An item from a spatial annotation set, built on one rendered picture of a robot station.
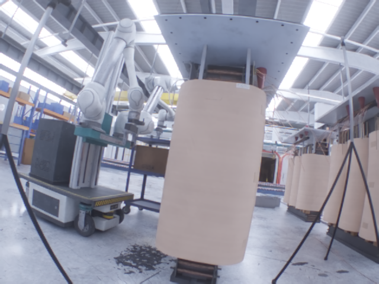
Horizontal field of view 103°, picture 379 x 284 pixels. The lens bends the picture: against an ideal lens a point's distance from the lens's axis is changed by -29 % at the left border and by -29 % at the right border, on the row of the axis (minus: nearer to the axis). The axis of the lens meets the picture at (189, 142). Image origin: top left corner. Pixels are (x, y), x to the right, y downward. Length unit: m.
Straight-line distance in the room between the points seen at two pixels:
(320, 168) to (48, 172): 3.67
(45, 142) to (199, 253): 1.47
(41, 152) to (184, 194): 1.33
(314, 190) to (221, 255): 2.87
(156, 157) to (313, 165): 2.53
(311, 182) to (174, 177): 2.96
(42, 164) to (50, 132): 0.28
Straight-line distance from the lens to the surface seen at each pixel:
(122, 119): 1.95
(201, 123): 0.97
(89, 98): 1.34
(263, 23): 1.09
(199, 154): 0.95
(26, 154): 5.72
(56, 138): 1.80
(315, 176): 3.70
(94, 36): 9.41
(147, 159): 2.37
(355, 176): 2.34
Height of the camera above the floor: 0.64
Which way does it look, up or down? 7 degrees up
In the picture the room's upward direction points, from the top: 9 degrees clockwise
